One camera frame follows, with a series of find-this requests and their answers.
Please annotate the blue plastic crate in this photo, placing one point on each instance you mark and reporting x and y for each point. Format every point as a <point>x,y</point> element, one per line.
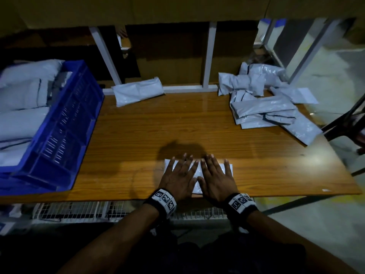
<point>63,139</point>

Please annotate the person's right hand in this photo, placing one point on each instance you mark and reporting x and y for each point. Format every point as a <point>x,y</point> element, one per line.
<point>218,181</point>

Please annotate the pile of grey mailer bags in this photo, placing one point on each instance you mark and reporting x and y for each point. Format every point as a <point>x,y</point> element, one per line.
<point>262,108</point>

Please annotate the person's left forearm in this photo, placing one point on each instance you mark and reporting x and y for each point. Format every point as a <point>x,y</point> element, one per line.
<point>111,242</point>

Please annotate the wooden table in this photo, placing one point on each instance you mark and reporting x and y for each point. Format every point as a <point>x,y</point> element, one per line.
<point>171,122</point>

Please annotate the brown wooden chair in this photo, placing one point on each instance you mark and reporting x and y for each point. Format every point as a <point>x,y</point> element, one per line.
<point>348,125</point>

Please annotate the person's left hand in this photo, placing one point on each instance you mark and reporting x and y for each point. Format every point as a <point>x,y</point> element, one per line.
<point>178,181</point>

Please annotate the left marker wristband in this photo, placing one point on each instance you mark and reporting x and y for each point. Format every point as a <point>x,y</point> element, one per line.
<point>162,201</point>

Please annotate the person's right forearm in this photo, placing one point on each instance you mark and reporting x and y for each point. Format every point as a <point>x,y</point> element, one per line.
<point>296,242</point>

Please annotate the white metal shelf leg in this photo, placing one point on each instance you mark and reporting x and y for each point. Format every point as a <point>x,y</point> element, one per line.
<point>209,54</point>
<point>105,54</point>
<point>313,51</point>

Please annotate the packed white bags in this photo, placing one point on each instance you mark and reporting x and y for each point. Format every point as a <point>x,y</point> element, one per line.
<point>23,94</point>

